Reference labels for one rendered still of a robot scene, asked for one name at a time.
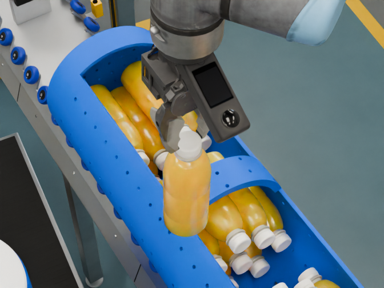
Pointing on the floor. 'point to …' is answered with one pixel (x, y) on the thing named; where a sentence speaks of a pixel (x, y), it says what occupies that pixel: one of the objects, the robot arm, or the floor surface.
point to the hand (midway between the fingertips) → (188, 143)
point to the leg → (85, 238)
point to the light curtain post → (122, 13)
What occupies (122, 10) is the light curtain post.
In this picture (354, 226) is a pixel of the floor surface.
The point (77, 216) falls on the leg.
